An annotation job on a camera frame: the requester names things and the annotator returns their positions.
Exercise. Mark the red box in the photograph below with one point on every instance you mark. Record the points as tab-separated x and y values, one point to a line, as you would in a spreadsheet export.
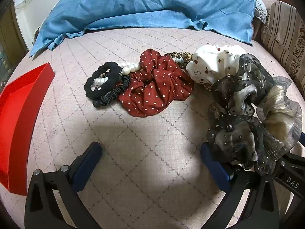
16	114

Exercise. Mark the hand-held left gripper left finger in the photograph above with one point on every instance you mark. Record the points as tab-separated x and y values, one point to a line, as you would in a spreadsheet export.
85	167

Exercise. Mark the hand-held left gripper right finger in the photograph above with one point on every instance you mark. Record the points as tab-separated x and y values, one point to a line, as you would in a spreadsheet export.
215	169

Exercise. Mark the white cherry print scrunchie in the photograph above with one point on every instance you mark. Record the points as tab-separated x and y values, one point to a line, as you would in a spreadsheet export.
209	64

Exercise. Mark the plaid scrunchie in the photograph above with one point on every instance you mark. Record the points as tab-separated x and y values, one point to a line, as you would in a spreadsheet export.
208	86

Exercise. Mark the black satin thin scrunchie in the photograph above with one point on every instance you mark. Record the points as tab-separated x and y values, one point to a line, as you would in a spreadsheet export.
107	99

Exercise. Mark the blue blanket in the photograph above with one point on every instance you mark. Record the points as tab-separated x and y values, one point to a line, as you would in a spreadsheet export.
143	4

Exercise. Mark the wooden door with glass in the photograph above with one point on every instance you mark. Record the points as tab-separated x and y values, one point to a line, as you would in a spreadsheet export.
9	40

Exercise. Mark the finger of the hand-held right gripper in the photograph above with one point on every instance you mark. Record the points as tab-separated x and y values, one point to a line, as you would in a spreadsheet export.
289	169

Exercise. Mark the striped pillow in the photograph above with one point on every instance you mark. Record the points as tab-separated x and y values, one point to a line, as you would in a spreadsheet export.
283	35

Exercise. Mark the red polka dot scrunchie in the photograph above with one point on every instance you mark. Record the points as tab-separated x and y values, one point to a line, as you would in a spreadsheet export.
162	81

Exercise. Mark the black dotted organza scrunchie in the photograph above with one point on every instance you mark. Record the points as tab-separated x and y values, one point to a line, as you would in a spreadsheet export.
228	88

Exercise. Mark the grey quilted cloth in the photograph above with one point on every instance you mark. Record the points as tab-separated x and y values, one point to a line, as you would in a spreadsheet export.
261	10

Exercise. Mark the floral cloth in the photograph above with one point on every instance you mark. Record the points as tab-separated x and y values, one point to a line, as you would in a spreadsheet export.
37	34

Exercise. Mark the grey shiny organza scrunchie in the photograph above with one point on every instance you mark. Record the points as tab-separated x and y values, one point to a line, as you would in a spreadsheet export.
278	114

